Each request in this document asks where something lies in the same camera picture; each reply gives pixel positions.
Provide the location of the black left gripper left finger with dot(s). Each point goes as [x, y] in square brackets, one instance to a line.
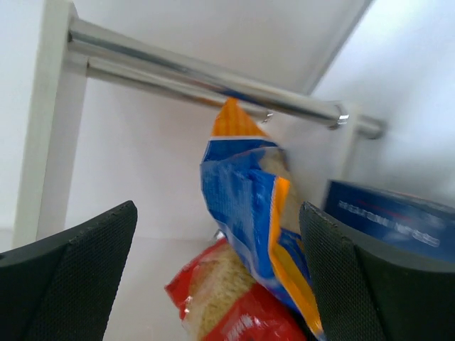
[63, 287]

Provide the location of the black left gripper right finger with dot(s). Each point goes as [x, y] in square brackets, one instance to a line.
[366, 289]

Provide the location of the blue and orange pasta bag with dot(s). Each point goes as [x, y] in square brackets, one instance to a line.
[249, 191]

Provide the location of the red fusilli pasta bag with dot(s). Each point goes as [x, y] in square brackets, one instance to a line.
[218, 299]

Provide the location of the white two-tier shelf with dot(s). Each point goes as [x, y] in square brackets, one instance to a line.
[71, 50]

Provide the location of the blue Barilla rigatoni box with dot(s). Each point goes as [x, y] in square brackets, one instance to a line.
[404, 221]

